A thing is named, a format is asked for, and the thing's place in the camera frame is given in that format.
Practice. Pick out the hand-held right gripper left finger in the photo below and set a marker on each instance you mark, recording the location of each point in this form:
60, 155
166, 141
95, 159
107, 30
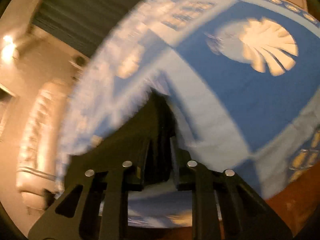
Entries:
116, 185

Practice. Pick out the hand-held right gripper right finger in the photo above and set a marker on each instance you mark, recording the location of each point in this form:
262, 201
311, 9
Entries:
203, 185

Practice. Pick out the black pants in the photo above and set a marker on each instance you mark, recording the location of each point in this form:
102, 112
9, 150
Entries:
150, 130

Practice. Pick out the cream tufted headboard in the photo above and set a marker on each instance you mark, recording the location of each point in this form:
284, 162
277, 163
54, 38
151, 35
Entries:
37, 142

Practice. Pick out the blue leaf-print bed sheet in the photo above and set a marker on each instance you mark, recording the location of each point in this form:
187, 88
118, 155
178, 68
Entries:
250, 92

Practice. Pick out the dark green curtain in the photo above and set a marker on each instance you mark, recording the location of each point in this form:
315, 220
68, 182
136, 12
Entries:
95, 12

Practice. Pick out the wall lamp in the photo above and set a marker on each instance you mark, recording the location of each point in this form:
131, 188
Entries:
8, 48

